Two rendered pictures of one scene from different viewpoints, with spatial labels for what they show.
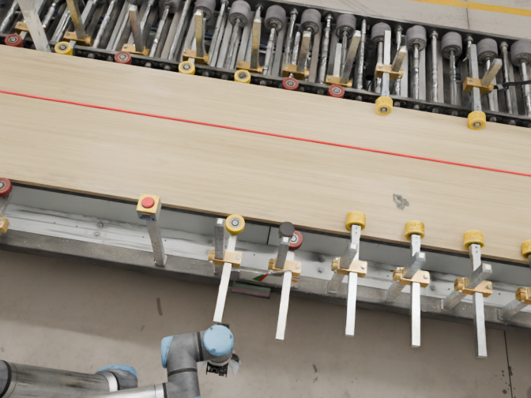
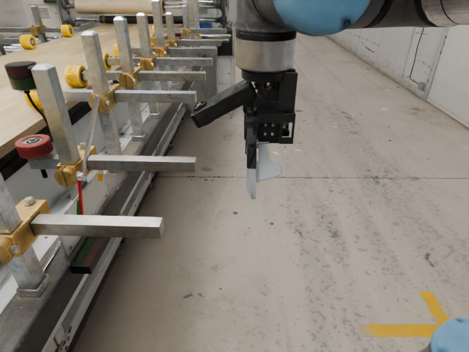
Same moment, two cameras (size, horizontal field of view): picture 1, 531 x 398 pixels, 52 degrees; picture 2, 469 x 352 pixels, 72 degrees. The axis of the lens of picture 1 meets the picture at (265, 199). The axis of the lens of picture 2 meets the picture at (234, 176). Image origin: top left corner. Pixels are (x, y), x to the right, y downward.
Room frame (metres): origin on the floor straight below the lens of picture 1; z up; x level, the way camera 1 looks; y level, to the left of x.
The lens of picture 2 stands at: (0.48, 0.60, 1.26)
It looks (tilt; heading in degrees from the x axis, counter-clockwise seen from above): 31 degrees down; 272
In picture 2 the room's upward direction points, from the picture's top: straight up
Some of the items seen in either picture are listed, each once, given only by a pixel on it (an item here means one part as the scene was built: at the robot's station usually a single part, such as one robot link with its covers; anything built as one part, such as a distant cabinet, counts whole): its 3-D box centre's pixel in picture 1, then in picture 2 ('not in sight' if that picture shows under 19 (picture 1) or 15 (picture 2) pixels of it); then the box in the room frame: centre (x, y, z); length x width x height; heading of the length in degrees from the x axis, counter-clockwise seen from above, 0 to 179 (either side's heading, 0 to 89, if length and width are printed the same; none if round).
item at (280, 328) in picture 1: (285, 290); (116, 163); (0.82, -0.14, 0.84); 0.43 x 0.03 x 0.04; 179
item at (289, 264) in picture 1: (284, 266); (76, 165); (0.92, -0.12, 0.85); 0.13 x 0.06 x 0.05; 89
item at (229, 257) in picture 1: (224, 257); (19, 229); (0.92, 0.13, 0.84); 0.13 x 0.06 x 0.05; 89
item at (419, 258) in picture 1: (402, 279); (131, 87); (0.91, -0.60, 0.91); 0.03 x 0.03 x 0.48; 89
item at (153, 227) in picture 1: (155, 238); not in sight; (0.92, 0.41, 0.93); 0.05 x 0.05 x 0.45; 89
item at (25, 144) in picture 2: (291, 243); (38, 158); (1.02, -0.14, 0.85); 0.08 x 0.08 x 0.11
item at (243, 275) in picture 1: (269, 279); (86, 207); (0.89, -0.07, 0.75); 0.26 x 0.01 x 0.10; 89
